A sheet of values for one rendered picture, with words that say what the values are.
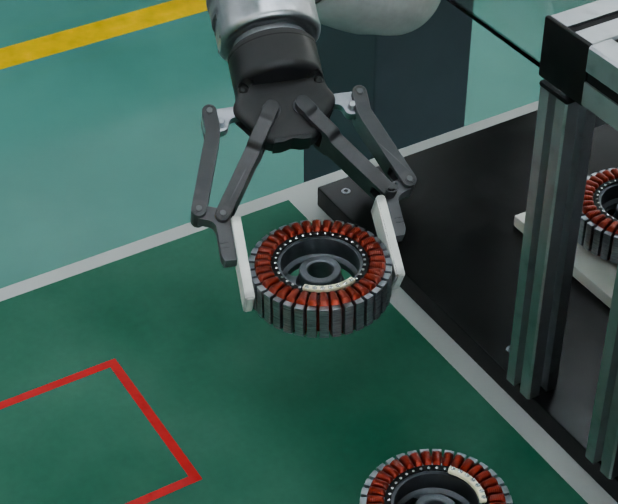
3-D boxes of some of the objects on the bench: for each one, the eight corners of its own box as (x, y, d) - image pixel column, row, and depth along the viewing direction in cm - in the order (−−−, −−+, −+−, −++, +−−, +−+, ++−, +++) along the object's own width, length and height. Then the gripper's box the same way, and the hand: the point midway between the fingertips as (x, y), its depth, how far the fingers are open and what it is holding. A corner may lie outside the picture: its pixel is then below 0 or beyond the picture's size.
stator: (545, 213, 134) (549, 180, 131) (648, 184, 137) (654, 151, 135) (612, 284, 126) (618, 250, 123) (719, 252, 129) (727, 218, 127)
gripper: (398, 52, 127) (458, 288, 119) (131, 86, 123) (174, 333, 115) (413, 6, 120) (477, 254, 112) (130, 40, 116) (176, 300, 108)
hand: (319, 271), depth 114 cm, fingers closed on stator, 11 cm apart
